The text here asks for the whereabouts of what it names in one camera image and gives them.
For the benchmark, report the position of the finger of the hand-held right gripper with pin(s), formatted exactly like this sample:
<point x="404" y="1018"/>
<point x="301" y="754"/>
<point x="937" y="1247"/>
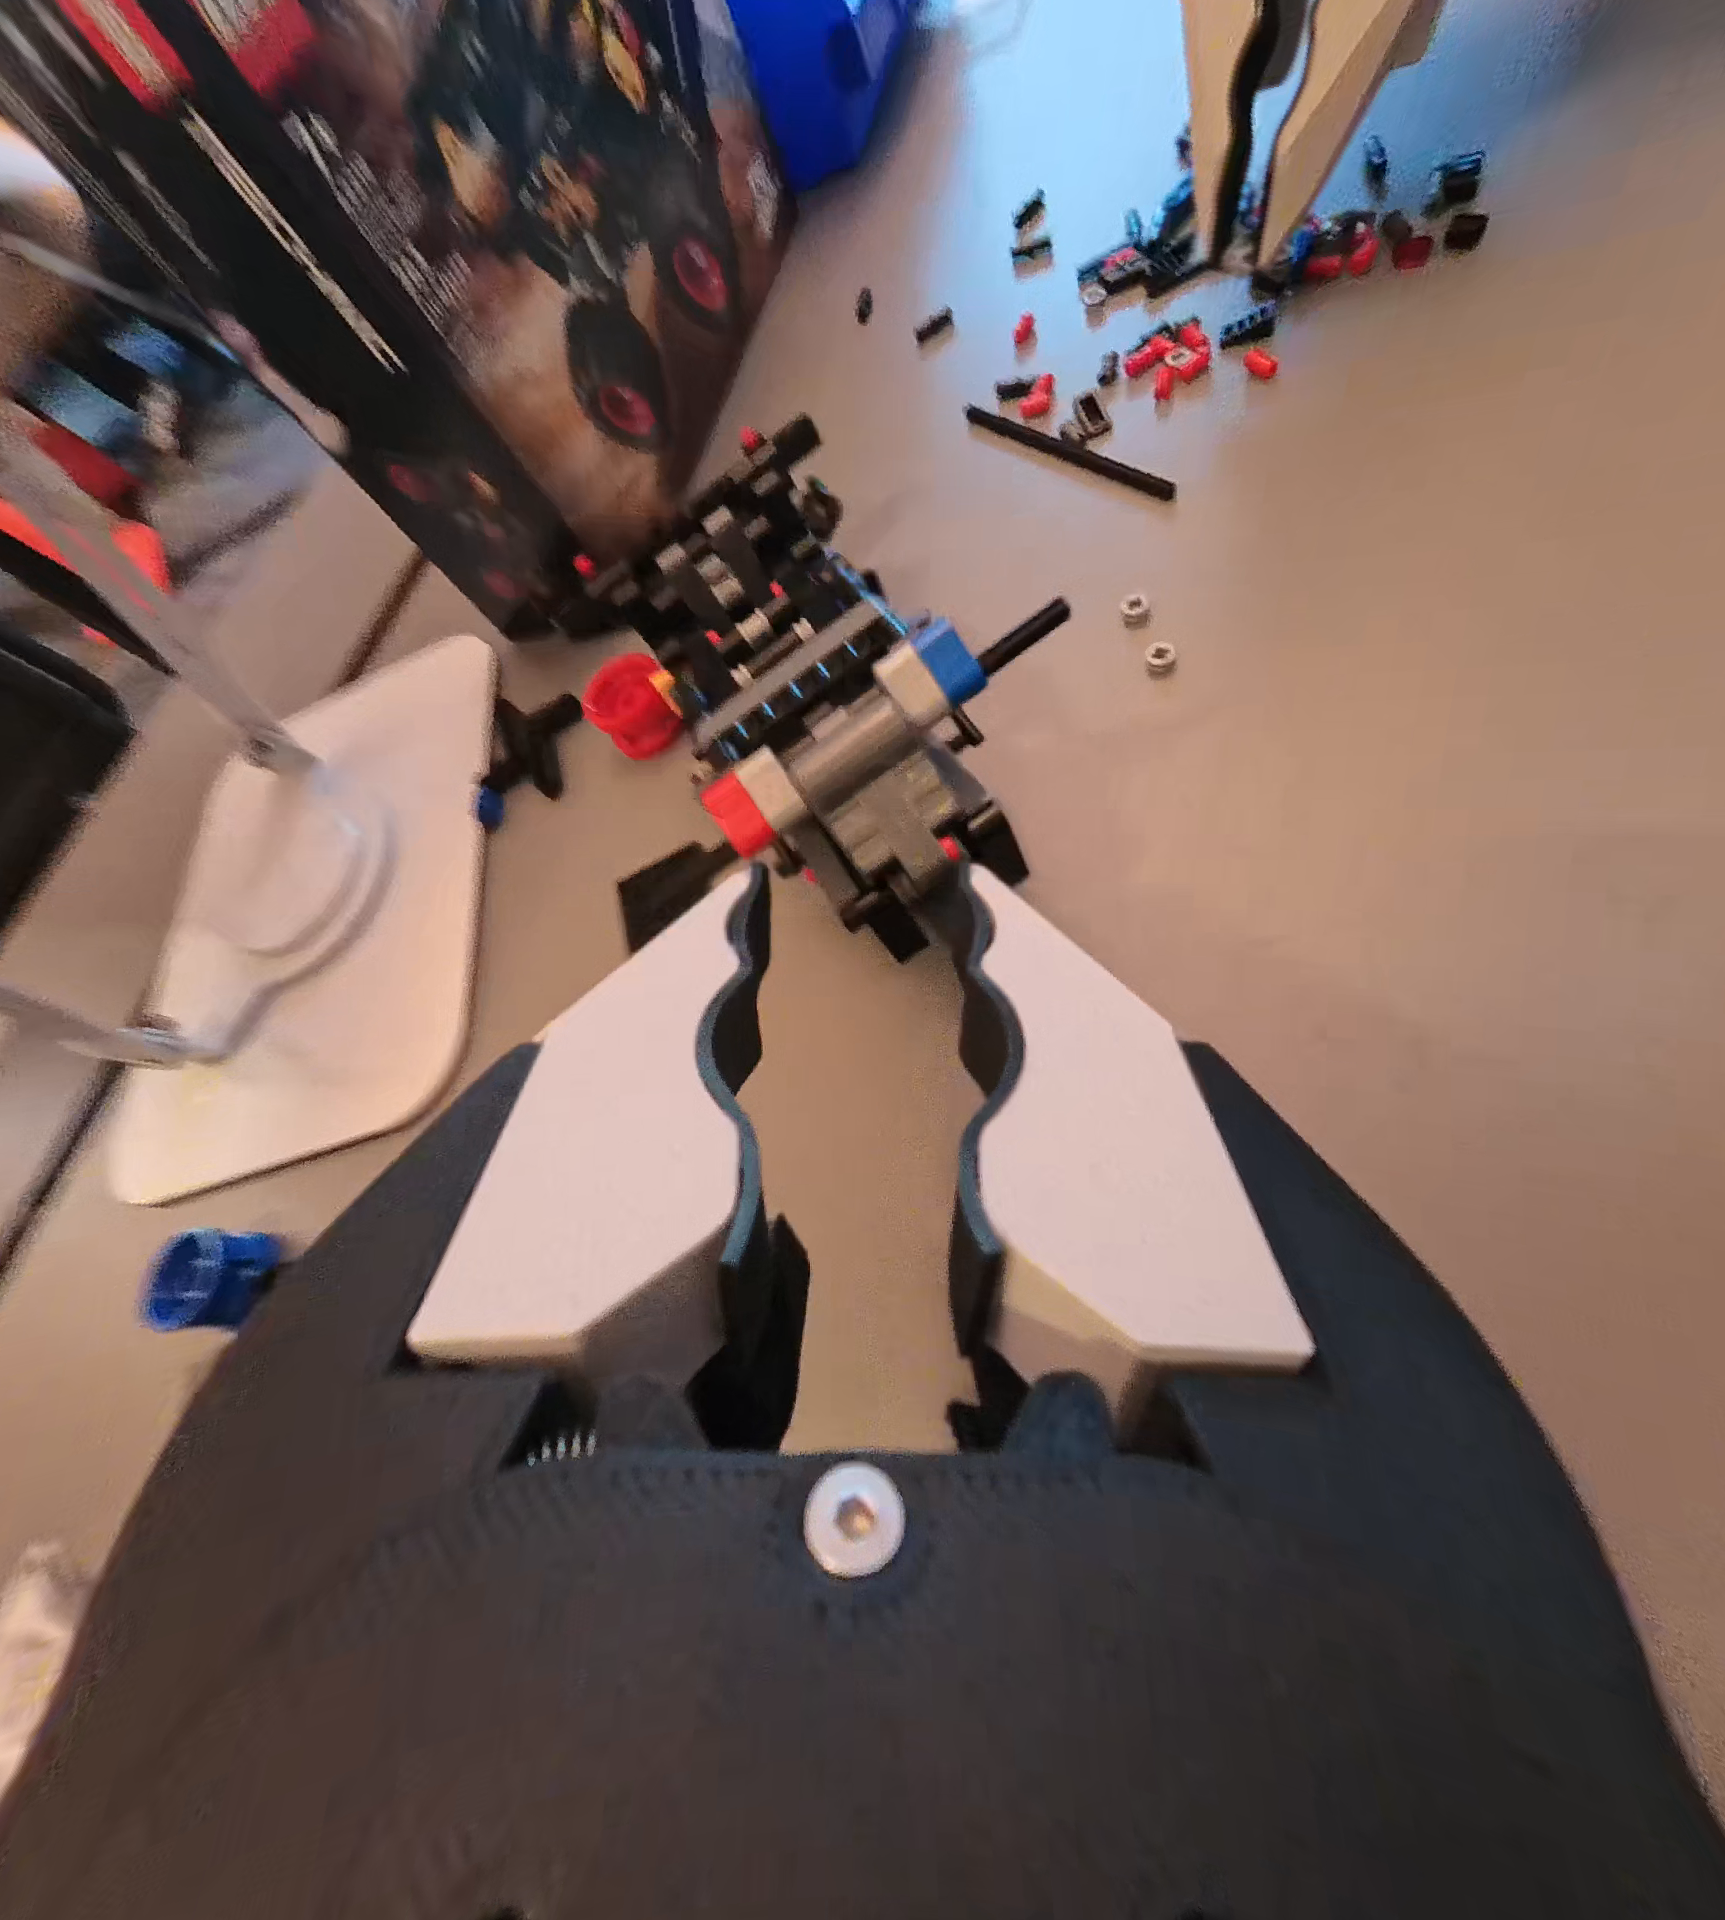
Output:
<point x="1350" y="91"/>
<point x="1220" y="121"/>

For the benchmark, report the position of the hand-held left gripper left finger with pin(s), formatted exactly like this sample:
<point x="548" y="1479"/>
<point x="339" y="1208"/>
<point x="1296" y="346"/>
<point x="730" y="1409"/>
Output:
<point x="594" y="1201"/>

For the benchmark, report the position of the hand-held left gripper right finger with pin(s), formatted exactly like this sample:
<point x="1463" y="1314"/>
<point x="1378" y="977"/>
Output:
<point x="1148" y="1201"/>

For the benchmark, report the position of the small connector pins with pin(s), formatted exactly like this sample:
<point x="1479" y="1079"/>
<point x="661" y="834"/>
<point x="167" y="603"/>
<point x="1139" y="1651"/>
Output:
<point x="1178" y="352"/>

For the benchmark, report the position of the brick-built toy truck chassis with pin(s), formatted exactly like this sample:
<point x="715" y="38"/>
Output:
<point x="833" y="720"/>

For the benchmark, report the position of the black axle rod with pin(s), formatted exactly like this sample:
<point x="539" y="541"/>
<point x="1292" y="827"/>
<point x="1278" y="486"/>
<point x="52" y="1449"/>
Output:
<point x="1073" y="451"/>
<point x="1025" y="633"/>

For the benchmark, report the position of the black square panel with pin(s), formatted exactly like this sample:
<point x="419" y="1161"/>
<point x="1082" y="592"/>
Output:
<point x="675" y="893"/>

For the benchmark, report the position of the white book stand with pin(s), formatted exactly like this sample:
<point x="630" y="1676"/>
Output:
<point x="336" y="974"/>

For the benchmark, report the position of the blue wheel rim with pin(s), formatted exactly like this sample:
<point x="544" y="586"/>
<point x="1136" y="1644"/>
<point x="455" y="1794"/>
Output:
<point x="210" y="1281"/>

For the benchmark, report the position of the blue bin holding plastic bags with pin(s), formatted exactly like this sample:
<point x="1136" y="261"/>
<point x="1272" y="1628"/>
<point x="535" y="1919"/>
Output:
<point x="826" y="75"/>

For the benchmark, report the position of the black joined angle beams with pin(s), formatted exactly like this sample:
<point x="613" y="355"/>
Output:
<point x="533" y="743"/>

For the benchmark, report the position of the large red wheel rim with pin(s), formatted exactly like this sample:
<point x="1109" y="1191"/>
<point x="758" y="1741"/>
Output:
<point x="634" y="705"/>

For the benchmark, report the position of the toy set box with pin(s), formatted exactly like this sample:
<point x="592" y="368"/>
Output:
<point x="426" y="224"/>

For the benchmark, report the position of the red container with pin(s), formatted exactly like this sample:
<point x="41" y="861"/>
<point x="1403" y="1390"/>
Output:
<point x="52" y="541"/>

